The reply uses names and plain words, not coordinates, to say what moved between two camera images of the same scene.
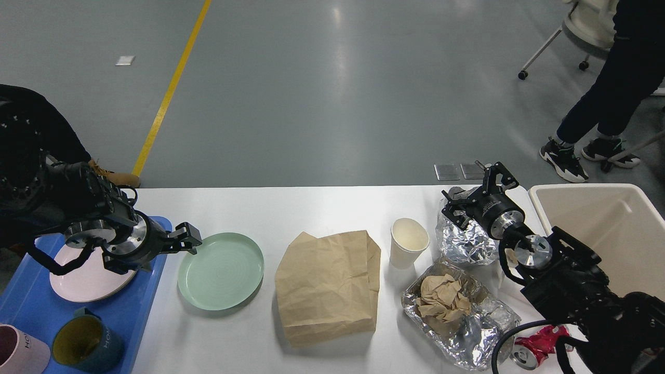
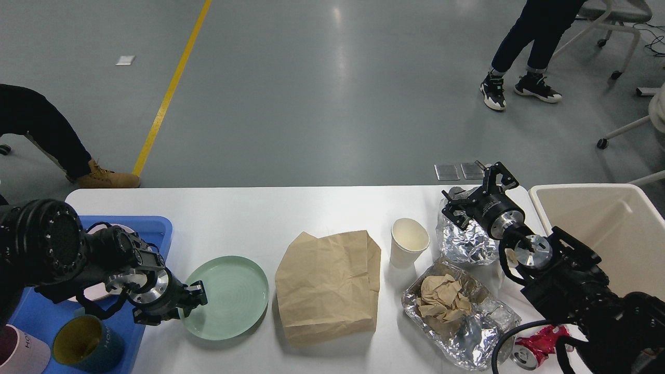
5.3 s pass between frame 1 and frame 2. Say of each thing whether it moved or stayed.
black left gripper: moved
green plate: moved
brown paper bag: stayed
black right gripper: stayed
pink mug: stayed
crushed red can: stayed
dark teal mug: stayed
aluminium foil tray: stayed
